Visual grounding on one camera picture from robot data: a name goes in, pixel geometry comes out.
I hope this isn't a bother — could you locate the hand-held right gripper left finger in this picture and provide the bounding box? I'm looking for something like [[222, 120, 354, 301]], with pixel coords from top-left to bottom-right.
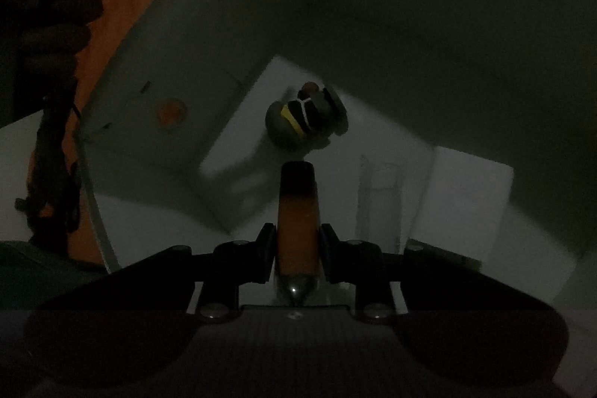
[[41, 223, 277, 322]]

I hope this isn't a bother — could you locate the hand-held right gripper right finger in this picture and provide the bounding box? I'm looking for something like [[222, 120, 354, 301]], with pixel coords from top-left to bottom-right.
[[319, 223, 557, 322]]

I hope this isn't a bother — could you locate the orange pen with black cap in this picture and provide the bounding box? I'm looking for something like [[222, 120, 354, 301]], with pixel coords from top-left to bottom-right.
[[274, 161, 322, 306]]

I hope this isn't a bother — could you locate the white plastic storage box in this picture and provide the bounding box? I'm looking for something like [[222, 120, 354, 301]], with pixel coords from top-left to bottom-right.
[[74, 0, 597, 312]]

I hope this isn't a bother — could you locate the person's left hand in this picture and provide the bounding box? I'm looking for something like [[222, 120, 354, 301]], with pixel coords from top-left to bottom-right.
[[0, 0, 105, 78]]

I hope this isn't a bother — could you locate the dark strap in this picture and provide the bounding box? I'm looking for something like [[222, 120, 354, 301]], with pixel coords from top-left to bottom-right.
[[15, 94, 81, 246]]

